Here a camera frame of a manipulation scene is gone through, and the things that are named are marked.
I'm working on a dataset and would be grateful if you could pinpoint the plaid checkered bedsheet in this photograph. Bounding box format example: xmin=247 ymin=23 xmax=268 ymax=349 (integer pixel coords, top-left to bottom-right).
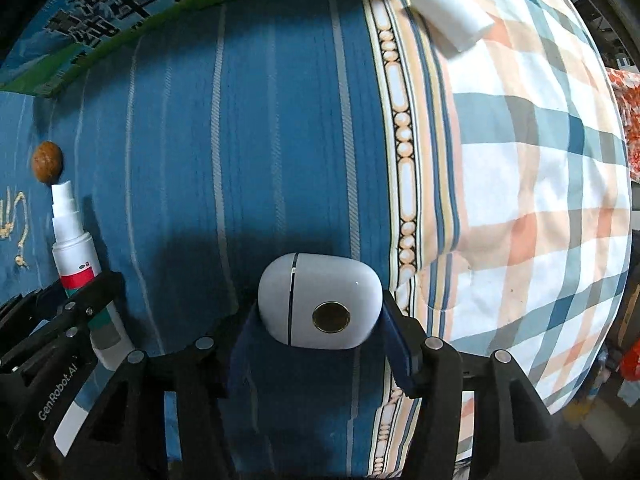
xmin=366 ymin=0 xmax=634 ymax=461

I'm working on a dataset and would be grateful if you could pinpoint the brown walnut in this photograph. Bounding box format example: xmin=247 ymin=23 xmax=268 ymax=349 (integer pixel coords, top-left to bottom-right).
xmin=32 ymin=141 xmax=64 ymax=185

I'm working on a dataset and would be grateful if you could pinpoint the blue striped bedsheet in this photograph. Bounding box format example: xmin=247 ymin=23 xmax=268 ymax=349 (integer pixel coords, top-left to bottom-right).
xmin=0 ymin=0 xmax=426 ymax=478

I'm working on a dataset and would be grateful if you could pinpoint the open cardboard milk box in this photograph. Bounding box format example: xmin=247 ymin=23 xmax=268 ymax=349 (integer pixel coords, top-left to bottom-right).
xmin=0 ymin=0 xmax=417 ymax=99

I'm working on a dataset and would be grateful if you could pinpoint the orange floral cloth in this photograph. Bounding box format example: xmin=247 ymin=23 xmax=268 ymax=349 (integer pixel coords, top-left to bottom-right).
xmin=606 ymin=68 xmax=640 ymax=183

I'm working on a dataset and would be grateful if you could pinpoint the white teal spray bottle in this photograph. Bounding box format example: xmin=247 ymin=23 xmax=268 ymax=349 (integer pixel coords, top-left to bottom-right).
xmin=51 ymin=181 xmax=134 ymax=372

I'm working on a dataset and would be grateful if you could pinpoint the white earbud case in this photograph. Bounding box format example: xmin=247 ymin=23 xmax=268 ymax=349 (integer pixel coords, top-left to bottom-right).
xmin=257 ymin=252 xmax=383 ymax=350

